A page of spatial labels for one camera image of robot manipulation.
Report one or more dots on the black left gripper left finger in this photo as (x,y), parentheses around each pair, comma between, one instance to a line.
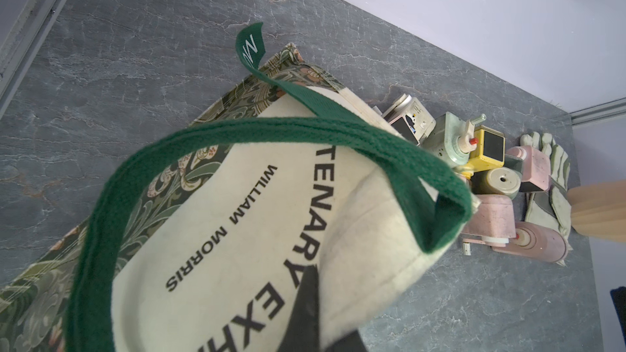
(303,330)

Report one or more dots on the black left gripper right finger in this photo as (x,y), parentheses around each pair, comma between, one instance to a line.
(350,343)

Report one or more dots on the cream tote bag green handles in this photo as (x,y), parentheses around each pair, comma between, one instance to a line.
(199,241)

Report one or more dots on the round pink pencil sharpener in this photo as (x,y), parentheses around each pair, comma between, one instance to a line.
(535,242)

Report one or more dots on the olive green pencil sharpener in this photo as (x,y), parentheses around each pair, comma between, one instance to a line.
(499,181)

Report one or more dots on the yellow pencil sharpener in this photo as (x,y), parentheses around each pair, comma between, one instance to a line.
(489,154)

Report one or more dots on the beige pencil sharpener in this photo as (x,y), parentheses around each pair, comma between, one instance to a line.
(410,118)

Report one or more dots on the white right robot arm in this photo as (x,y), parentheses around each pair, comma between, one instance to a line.
(618,300)

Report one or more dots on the cream work gloves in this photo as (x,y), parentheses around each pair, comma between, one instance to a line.
(551,209)

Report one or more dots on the potted green plant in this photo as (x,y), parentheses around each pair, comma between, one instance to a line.
(598,210)

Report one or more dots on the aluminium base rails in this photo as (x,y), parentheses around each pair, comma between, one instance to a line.
(25,25)

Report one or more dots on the aluminium frame corner post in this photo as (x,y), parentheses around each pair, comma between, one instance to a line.
(599,113)

